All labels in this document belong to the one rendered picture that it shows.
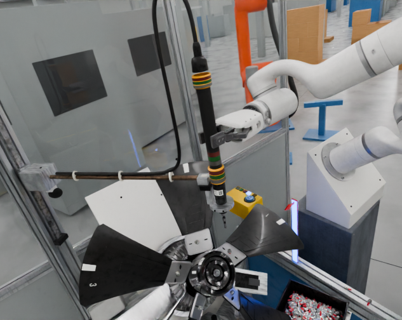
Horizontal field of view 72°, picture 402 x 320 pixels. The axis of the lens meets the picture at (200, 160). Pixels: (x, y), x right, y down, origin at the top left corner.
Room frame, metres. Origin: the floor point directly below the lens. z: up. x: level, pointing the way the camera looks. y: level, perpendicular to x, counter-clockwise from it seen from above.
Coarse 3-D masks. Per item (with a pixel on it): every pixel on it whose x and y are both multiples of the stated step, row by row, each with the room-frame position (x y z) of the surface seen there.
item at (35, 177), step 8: (24, 168) 0.87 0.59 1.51; (32, 168) 0.86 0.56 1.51; (40, 168) 0.85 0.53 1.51; (48, 168) 0.85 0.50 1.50; (56, 168) 0.87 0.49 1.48; (24, 176) 0.83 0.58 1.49; (32, 176) 0.82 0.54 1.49; (40, 176) 0.81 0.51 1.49; (48, 176) 0.83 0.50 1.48; (24, 184) 0.84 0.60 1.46; (32, 184) 0.83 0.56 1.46; (40, 184) 0.81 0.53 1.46; (48, 184) 0.82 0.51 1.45; (56, 184) 0.85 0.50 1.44
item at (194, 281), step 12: (204, 252) 0.62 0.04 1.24; (216, 252) 0.58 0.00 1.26; (192, 264) 0.58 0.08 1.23; (204, 264) 0.56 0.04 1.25; (216, 264) 0.56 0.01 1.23; (228, 264) 0.57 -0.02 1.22; (192, 276) 0.55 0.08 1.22; (204, 276) 0.54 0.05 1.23; (228, 276) 0.55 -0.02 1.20; (192, 288) 0.57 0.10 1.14; (204, 288) 0.51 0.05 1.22; (216, 288) 0.52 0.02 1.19; (228, 288) 0.52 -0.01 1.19
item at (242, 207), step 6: (228, 192) 1.13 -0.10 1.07; (234, 192) 1.13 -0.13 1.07; (240, 192) 1.12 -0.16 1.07; (234, 198) 1.08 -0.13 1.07; (240, 198) 1.07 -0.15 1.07; (258, 198) 1.04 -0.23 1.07; (234, 204) 1.07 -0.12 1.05; (240, 204) 1.03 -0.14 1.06; (246, 204) 1.01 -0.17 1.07; (252, 204) 1.01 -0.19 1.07; (234, 210) 1.07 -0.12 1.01; (240, 210) 1.04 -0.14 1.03; (246, 210) 1.00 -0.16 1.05; (240, 216) 1.04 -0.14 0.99
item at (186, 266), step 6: (174, 264) 0.57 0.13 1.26; (180, 264) 0.57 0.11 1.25; (186, 264) 0.57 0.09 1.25; (174, 270) 0.57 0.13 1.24; (180, 270) 0.57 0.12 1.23; (186, 270) 0.57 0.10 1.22; (168, 276) 0.57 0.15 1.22; (174, 276) 0.57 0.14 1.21; (180, 276) 0.57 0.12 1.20; (186, 276) 0.57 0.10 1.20; (168, 282) 0.57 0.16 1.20; (174, 282) 0.57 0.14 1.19; (180, 282) 0.57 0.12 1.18
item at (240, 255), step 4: (224, 244) 0.68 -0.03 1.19; (228, 244) 0.68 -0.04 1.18; (220, 248) 0.67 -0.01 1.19; (228, 248) 0.66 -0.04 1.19; (232, 248) 0.66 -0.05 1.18; (236, 248) 0.66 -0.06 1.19; (224, 252) 0.65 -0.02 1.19; (232, 252) 0.64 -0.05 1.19; (236, 252) 0.64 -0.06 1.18; (240, 252) 0.64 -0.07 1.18; (232, 256) 0.63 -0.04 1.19; (236, 256) 0.62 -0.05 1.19; (240, 256) 0.62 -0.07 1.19; (244, 256) 0.62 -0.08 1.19; (232, 260) 0.61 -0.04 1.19; (236, 260) 0.61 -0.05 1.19; (240, 260) 0.60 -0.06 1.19
